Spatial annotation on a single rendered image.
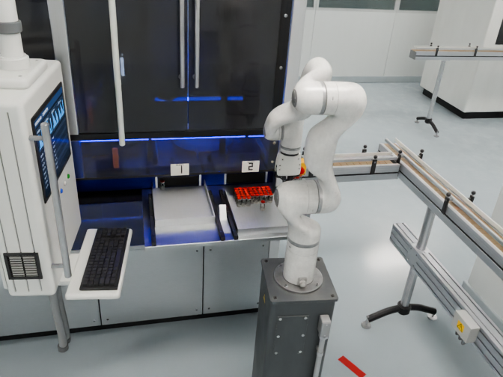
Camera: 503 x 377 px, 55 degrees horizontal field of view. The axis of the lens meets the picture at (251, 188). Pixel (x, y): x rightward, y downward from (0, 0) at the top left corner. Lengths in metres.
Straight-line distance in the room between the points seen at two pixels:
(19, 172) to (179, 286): 1.27
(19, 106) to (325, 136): 0.92
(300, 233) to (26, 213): 0.93
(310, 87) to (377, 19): 6.13
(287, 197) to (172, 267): 1.12
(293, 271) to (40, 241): 0.90
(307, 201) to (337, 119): 0.31
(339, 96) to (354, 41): 6.02
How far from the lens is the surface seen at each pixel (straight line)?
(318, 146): 1.53
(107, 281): 1.95
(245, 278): 2.73
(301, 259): 1.79
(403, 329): 3.12
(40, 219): 1.78
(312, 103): 1.44
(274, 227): 2.10
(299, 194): 1.65
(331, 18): 7.25
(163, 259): 2.57
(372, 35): 7.57
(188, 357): 2.76
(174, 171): 2.29
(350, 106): 1.48
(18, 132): 1.64
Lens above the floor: 2.07
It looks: 29 degrees down
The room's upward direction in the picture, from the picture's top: 4 degrees clockwise
